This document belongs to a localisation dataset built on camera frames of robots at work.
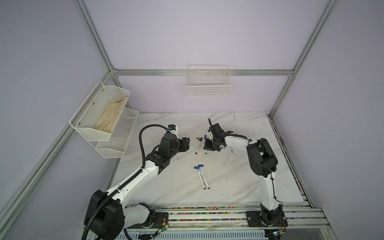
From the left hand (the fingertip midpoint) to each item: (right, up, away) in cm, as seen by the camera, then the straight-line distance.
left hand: (185, 140), depth 81 cm
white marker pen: (+12, 0, +22) cm, 25 cm away
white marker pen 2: (+8, -5, +20) cm, 22 cm away
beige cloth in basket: (-41, +13, -3) cm, 43 cm away
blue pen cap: (+8, -17, +12) cm, 22 cm away
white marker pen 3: (+10, -26, +3) cm, 28 cm away
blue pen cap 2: (+6, -18, +11) cm, 22 cm away
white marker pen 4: (+11, -24, +5) cm, 27 cm away
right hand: (+11, -6, +18) cm, 22 cm away
